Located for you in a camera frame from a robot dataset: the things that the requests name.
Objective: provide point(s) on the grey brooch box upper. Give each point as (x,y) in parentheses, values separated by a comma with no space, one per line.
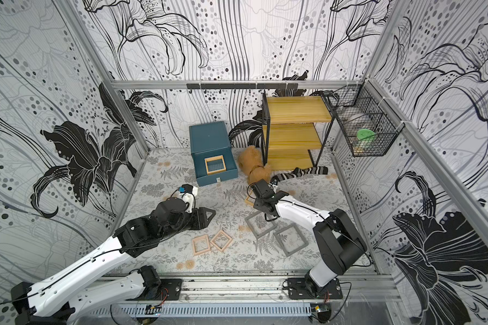
(259,226)

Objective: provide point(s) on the brown teddy bear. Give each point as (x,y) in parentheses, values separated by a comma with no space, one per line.
(251,164)

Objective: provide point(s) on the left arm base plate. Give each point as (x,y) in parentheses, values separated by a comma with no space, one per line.
(168,289)

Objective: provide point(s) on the striped sock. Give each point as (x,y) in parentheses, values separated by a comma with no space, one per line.
(298,172)

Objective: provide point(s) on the grey brooch box lower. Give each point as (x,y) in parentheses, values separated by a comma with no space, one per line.
(291,240)

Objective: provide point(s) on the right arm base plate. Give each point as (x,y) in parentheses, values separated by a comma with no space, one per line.
(305,288)

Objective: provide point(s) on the yellow wooden shelf rack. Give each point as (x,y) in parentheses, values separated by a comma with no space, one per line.
(289,129)

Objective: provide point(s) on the grey brooch box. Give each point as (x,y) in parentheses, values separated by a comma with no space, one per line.
(259,226)
(291,240)

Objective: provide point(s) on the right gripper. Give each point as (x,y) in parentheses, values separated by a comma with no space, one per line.
(262,202)

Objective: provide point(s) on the pink brooch box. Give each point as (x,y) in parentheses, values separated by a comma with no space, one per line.
(201,245)
(221,241)

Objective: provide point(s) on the pink brooch box right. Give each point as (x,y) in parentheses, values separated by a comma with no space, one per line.
(221,241)

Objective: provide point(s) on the white slotted cable duct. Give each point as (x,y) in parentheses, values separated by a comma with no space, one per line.
(206,310)

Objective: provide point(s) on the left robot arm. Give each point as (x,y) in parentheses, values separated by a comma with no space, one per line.
(71,293)

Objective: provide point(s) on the green lidded cup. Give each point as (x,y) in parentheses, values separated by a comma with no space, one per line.
(365,138)

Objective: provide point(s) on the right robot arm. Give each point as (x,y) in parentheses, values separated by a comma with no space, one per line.
(338,240)

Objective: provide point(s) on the black wire basket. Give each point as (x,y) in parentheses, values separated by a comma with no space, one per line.
(357,107)

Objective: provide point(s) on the yellow brooch box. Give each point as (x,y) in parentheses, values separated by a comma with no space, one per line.
(250,201)
(215,164)

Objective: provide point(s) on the black bar on rail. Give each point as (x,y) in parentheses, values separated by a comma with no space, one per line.
(243,85)

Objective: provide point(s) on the teal drawer cabinet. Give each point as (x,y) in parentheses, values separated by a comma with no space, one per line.
(207,140)

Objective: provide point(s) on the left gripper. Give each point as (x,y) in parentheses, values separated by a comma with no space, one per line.
(199,217)

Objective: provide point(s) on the pink brooch box left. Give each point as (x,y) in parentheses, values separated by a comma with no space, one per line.
(201,245)

